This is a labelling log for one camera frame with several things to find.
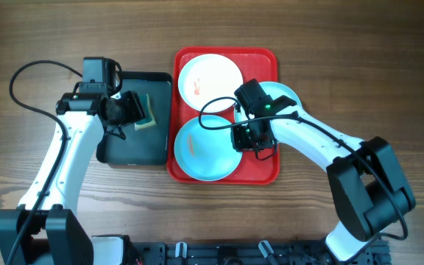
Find green and yellow sponge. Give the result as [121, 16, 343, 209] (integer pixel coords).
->
[134, 94, 156, 130]

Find light blue plate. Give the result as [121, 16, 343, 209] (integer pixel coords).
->
[233, 81, 303, 124]
[174, 115, 242, 182]

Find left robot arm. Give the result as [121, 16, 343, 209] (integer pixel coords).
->
[0, 57, 146, 264]

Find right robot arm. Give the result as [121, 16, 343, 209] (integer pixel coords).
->
[232, 79, 416, 264]

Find black rectangular tray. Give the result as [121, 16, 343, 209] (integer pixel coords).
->
[96, 71, 172, 166]

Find red plastic tray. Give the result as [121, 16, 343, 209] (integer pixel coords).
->
[166, 46, 280, 186]

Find white round plate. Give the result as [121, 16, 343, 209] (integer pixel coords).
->
[178, 54, 244, 110]

